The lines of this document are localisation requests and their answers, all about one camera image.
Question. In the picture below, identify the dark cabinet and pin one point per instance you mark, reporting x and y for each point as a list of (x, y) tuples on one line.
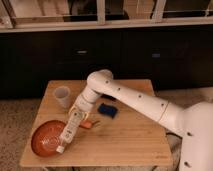
[(171, 57)]

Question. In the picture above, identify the wooden table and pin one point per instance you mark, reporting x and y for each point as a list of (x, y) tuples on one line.
[(130, 139)]

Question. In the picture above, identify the white plastic bottle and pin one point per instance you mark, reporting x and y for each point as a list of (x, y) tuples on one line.
[(70, 130)]

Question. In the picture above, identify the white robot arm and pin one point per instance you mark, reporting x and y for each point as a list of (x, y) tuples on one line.
[(193, 124)]

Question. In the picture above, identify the white and yellow gripper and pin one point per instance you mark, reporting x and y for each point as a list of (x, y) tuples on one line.
[(80, 111)]

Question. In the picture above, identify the translucent plastic cup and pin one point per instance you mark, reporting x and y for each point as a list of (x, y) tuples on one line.
[(62, 95)]

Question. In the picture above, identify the white window frame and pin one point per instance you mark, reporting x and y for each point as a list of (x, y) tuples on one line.
[(46, 15)]

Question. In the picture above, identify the blue sponge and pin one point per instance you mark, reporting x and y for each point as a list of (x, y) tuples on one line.
[(107, 110)]

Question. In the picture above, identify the orange carrot toy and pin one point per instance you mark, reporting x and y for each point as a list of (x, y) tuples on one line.
[(87, 124)]

